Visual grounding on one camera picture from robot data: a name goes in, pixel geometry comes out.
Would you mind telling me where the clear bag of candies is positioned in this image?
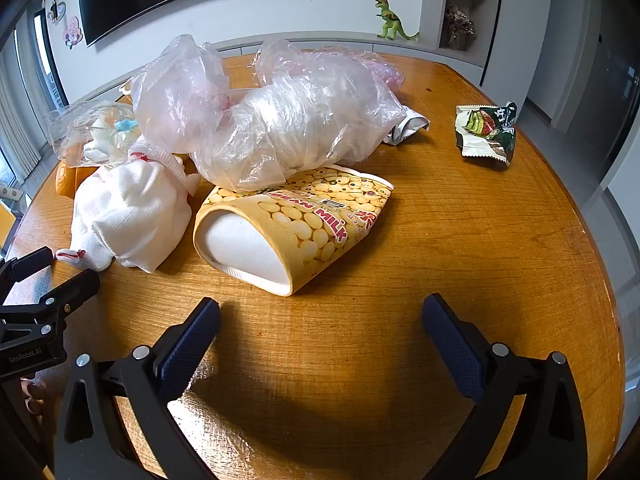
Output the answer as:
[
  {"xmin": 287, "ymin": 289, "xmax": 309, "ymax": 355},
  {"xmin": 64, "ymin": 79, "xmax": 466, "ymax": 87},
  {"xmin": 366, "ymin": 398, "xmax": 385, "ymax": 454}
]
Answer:
[{"xmin": 42, "ymin": 100, "xmax": 146, "ymax": 168}]

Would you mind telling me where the silver foil wrapper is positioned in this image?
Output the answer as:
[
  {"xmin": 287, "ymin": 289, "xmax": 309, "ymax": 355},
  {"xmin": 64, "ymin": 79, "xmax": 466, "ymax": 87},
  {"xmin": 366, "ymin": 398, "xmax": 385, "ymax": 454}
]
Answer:
[{"xmin": 382, "ymin": 109, "xmax": 431, "ymax": 147}]

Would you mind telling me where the white cloth drawstring pouch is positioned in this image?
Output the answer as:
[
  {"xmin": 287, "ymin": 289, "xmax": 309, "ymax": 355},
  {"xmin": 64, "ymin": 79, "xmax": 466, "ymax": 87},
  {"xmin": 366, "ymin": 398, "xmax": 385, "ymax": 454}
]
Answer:
[{"xmin": 55, "ymin": 147, "xmax": 201, "ymax": 275}]

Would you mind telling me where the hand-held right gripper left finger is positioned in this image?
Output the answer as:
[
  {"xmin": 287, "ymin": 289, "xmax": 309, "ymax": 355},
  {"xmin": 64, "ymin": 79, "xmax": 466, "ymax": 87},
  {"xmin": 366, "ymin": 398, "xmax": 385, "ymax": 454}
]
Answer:
[{"xmin": 52, "ymin": 296, "xmax": 222, "ymax": 480}]

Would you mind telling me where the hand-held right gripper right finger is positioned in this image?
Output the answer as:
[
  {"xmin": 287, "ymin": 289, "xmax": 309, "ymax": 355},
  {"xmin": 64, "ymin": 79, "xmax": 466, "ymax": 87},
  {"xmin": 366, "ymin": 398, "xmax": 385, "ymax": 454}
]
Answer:
[{"xmin": 421, "ymin": 293, "xmax": 589, "ymax": 480}]

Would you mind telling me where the yellow soybean milk bag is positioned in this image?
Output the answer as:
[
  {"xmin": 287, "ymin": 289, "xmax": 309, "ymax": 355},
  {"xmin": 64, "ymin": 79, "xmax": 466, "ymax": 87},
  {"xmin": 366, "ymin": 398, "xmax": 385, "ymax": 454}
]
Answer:
[{"xmin": 193, "ymin": 165, "xmax": 394, "ymax": 297}]

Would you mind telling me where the clear bag of white cups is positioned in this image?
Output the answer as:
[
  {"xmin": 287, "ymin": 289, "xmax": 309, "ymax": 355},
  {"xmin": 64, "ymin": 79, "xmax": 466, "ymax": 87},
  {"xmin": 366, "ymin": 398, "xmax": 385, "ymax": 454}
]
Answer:
[{"xmin": 190, "ymin": 40, "xmax": 408, "ymax": 192}]

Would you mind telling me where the white shelf unit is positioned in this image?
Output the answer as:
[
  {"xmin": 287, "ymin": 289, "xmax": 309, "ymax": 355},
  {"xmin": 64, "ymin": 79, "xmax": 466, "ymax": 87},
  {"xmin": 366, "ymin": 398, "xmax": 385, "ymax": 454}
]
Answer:
[{"xmin": 419, "ymin": 0, "xmax": 506, "ymax": 88}]

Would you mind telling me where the dried flower bouquet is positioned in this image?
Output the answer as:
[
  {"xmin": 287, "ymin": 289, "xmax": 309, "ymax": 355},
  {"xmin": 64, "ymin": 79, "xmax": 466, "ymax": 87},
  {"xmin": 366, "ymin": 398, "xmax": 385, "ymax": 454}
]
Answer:
[{"xmin": 442, "ymin": 2, "xmax": 476, "ymax": 51}]

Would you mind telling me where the translucent plastic bag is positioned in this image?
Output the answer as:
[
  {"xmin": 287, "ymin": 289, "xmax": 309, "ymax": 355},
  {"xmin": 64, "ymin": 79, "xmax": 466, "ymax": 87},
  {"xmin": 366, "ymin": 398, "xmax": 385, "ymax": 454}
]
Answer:
[{"xmin": 131, "ymin": 34, "xmax": 233, "ymax": 155}]

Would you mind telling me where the green dinosaur toy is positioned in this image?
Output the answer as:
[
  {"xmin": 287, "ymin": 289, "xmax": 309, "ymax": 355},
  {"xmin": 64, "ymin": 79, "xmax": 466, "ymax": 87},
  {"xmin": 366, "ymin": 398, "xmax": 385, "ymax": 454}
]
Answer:
[{"xmin": 374, "ymin": 0, "xmax": 420, "ymax": 42}]

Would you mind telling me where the pink plastic bag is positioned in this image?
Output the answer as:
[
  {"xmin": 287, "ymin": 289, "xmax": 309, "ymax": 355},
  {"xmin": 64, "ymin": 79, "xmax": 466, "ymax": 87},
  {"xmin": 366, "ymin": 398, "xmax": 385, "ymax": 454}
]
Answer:
[{"xmin": 310, "ymin": 45, "xmax": 405, "ymax": 92}]

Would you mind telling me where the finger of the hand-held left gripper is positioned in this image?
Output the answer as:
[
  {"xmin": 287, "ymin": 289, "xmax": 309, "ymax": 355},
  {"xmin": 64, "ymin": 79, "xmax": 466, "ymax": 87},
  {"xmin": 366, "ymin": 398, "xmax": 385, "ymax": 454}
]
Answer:
[
  {"xmin": 0, "ymin": 268, "xmax": 101, "ymax": 341},
  {"xmin": 0, "ymin": 246, "xmax": 55, "ymax": 283}
]

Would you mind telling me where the sheer window curtain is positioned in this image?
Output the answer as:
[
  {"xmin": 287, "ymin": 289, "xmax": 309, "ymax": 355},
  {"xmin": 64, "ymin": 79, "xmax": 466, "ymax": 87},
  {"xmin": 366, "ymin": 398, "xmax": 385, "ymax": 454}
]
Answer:
[{"xmin": 0, "ymin": 35, "xmax": 68, "ymax": 186}]

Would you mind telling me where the orange fruit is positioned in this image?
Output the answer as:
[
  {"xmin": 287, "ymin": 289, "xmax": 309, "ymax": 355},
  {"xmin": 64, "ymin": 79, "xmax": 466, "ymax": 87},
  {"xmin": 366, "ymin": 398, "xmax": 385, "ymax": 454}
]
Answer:
[{"xmin": 54, "ymin": 160, "xmax": 96, "ymax": 198}]

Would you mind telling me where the person's left hand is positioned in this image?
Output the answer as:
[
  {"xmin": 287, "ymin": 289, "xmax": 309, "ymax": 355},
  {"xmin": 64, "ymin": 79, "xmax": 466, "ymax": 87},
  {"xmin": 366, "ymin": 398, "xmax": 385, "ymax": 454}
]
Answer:
[{"xmin": 19, "ymin": 377, "xmax": 48, "ymax": 416}]

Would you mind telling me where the green snack wrapper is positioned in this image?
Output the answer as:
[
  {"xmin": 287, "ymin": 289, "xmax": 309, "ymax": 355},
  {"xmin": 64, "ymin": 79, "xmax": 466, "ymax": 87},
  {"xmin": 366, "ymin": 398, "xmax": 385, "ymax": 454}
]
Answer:
[{"xmin": 455, "ymin": 101, "xmax": 519, "ymax": 167}]

